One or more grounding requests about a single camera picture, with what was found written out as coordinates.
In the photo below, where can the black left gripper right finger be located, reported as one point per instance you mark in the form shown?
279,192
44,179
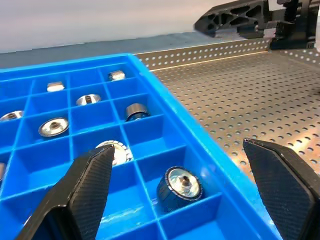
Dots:
287,190

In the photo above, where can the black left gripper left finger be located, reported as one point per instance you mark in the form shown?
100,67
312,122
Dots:
75,200

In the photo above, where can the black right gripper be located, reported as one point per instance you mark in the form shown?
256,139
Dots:
297,27

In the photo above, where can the blue compartment tray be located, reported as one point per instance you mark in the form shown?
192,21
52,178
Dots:
150,137

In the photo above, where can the perforated stainless steel tray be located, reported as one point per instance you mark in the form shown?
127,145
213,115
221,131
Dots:
225,87

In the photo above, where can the silver cone washer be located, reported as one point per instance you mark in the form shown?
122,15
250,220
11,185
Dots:
88,99

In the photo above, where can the small silver bushing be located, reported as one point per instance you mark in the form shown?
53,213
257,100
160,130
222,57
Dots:
116,75

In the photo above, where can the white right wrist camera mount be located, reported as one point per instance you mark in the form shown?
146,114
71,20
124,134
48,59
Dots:
318,37

